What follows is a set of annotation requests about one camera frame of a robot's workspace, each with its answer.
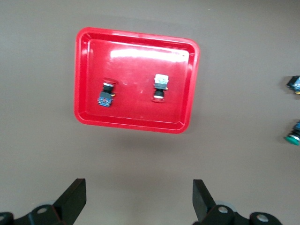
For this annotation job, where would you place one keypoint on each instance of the blue black switch block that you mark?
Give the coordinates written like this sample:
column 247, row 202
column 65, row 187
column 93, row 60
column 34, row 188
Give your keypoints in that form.
column 294, row 84

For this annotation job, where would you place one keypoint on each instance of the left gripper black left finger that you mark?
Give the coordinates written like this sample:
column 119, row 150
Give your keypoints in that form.
column 72, row 199

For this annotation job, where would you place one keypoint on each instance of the red mushroom push button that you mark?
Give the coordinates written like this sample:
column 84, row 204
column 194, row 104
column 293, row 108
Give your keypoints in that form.
column 106, row 96
column 160, row 86

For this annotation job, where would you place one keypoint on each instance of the red plastic tray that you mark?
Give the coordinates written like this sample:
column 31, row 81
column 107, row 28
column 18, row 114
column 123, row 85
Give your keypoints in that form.
column 136, row 63

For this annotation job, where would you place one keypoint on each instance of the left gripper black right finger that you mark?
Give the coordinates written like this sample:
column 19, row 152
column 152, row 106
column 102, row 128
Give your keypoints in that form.
column 204, row 204

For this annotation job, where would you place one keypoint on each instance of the green push button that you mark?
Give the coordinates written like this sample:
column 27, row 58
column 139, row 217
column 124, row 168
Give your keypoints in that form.
column 293, row 138

